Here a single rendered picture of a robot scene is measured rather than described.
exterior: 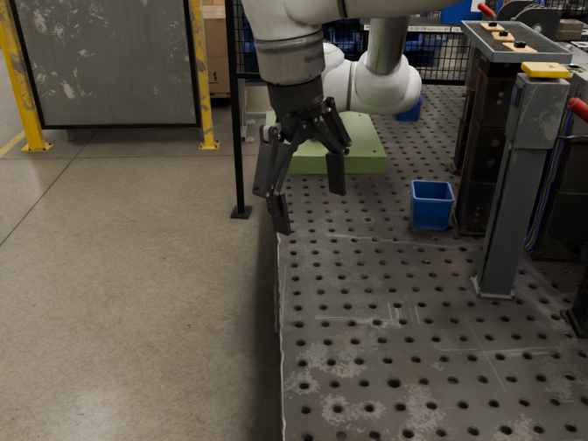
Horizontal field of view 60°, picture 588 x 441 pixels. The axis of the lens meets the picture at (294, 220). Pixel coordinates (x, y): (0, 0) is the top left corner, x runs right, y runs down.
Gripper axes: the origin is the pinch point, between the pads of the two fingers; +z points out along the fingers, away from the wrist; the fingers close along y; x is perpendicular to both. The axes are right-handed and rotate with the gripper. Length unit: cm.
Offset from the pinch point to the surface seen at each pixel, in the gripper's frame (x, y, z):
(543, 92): -21.3, 35.8, -8.9
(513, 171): -18.3, 33.7, 5.3
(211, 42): 297, 220, 42
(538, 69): -19.9, 36.1, -12.4
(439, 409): -22.9, -1.1, 30.2
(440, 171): 21, 82, 36
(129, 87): 272, 125, 46
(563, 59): -20, 48, -11
